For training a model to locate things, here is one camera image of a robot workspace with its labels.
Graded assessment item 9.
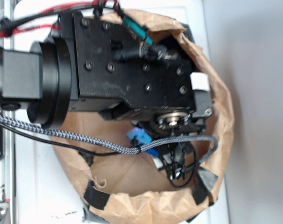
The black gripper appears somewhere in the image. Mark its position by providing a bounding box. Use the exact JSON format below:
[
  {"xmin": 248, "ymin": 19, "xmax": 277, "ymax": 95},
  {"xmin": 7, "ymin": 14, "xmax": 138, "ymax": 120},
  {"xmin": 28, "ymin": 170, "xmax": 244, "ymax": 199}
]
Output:
[{"xmin": 60, "ymin": 13, "xmax": 212, "ymax": 138}]

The blue sponge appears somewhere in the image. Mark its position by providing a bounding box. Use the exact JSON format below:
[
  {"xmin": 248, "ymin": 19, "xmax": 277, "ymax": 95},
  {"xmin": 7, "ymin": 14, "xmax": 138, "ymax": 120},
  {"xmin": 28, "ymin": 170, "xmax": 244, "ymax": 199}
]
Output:
[{"xmin": 127, "ymin": 127, "xmax": 152, "ymax": 148}]

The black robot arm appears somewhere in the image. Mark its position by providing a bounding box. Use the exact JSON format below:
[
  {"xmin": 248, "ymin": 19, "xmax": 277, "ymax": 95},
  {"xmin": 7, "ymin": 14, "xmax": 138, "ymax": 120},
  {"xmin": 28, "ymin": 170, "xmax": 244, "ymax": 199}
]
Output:
[{"xmin": 0, "ymin": 13, "xmax": 212, "ymax": 138}]

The black tape piece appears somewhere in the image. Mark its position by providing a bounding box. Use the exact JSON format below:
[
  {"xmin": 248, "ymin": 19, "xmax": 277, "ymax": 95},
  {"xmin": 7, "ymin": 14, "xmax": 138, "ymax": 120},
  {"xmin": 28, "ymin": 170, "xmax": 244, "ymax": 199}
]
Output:
[
  {"xmin": 83, "ymin": 181, "xmax": 110, "ymax": 224},
  {"xmin": 181, "ymin": 23, "xmax": 196, "ymax": 43},
  {"xmin": 191, "ymin": 167, "xmax": 218, "ymax": 205}
]

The brown paper bag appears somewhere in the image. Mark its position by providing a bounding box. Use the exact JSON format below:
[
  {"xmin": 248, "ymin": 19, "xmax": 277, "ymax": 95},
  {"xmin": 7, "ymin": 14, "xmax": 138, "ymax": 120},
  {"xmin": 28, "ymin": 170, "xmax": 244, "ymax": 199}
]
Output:
[{"xmin": 54, "ymin": 9, "xmax": 235, "ymax": 224}]

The grey braided cable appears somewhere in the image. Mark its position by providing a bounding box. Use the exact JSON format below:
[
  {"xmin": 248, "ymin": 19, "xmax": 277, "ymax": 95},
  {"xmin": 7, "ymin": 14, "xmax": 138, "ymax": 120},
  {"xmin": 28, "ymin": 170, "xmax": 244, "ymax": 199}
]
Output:
[{"xmin": 0, "ymin": 112, "xmax": 219, "ymax": 168}]

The red and black wire bundle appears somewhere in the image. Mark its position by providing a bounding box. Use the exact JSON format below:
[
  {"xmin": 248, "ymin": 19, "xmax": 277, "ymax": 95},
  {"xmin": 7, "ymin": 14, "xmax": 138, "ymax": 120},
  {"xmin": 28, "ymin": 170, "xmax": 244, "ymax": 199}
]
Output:
[{"xmin": 0, "ymin": 0, "xmax": 154, "ymax": 46}]

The aluminium frame rail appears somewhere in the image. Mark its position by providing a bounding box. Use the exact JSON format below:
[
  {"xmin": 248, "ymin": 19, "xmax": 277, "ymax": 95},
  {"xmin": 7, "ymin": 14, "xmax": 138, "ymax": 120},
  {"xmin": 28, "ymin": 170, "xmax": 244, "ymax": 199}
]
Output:
[{"xmin": 0, "ymin": 0, "xmax": 17, "ymax": 224}]

